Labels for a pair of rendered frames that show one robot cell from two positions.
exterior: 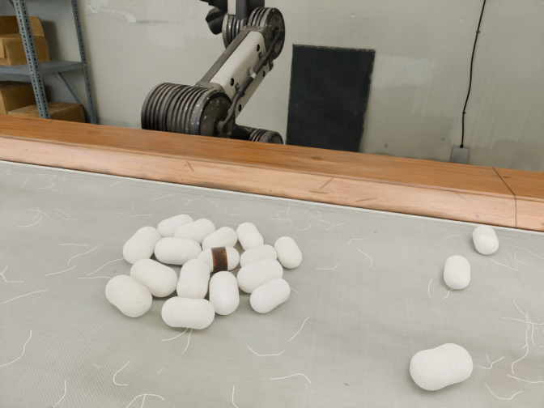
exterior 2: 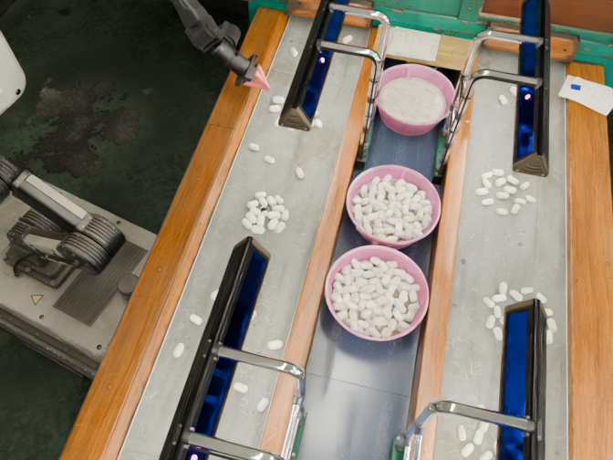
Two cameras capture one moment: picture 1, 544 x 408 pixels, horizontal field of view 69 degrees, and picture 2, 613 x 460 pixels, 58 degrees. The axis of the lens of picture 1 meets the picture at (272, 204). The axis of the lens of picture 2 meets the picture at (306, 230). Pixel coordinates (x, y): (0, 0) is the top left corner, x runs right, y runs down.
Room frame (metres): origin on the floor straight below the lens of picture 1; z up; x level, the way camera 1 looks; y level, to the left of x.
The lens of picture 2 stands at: (0.12, 0.89, 2.06)
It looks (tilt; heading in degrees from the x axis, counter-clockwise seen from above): 59 degrees down; 270
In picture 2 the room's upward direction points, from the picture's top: 2 degrees clockwise
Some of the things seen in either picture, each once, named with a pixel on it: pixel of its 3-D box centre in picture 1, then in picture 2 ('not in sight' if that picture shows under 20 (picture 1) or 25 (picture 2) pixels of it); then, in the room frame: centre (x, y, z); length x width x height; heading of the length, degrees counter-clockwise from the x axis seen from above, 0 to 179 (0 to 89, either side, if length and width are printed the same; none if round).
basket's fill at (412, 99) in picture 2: not in sight; (410, 105); (-0.20, -0.43, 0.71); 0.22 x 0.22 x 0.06
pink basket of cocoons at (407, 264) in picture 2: not in sight; (374, 297); (-0.06, 0.28, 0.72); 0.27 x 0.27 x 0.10
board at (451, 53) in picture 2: not in sight; (422, 47); (-0.24, -0.64, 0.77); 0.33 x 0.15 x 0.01; 169
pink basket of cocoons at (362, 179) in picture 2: not in sight; (390, 211); (-0.11, 0.01, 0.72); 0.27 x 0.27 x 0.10
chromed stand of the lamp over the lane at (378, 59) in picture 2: not in sight; (346, 89); (0.03, -0.29, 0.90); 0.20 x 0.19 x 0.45; 79
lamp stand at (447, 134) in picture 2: not in sight; (484, 115); (-0.36, -0.21, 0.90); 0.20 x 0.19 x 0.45; 79
